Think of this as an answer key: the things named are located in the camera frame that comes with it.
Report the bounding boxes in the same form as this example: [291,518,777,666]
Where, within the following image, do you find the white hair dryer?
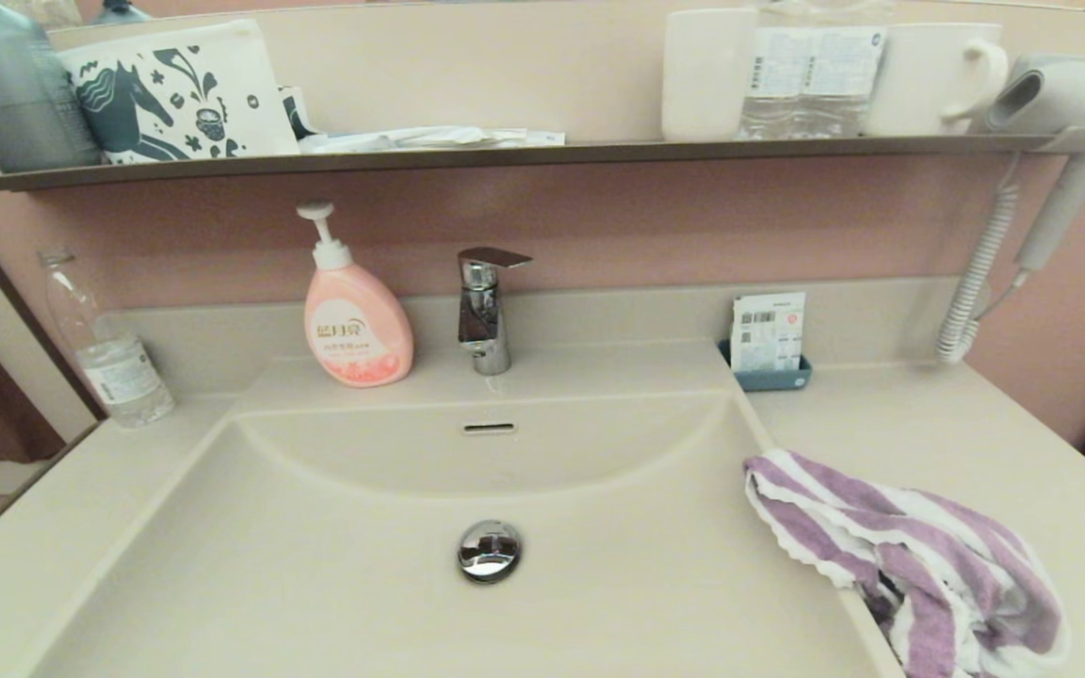
[983,54,1085,274]

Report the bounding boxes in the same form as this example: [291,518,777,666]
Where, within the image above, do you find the pink soap pump bottle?
[296,201,415,388]

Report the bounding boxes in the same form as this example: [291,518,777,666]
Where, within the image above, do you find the chrome sink drain stopper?
[456,519,524,585]

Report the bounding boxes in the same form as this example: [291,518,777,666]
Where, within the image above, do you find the white printed paper packet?
[731,291,807,374]

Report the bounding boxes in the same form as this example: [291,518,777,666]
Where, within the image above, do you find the white tumbler cup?
[661,8,758,143]

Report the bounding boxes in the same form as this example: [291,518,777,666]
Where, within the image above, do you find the grey bottle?
[0,0,103,176]

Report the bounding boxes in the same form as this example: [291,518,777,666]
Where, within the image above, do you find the white coiled cord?
[935,155,1026,366]

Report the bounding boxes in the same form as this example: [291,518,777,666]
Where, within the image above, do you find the chrome faucet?
[457,247,534,377]

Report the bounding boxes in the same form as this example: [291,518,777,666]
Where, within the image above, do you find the purple white striped towel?
[743,449,1073,678]

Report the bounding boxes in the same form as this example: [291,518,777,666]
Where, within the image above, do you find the uncapped clear plastic bottle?
[37,247,177,429]

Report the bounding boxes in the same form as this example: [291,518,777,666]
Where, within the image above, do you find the white horse print pouch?
[57,19,301,164]

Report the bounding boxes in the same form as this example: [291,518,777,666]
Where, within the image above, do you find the white mug with handle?
[863,23,1011,138]

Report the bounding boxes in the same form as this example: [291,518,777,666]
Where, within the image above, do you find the brown wall shelf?
[0,134,1071,197]

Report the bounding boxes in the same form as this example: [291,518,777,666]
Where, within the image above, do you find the white wrapped toiletries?
[301,123,568,154]

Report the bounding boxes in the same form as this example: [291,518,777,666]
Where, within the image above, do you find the beige sink basin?
[29,391,906,678]

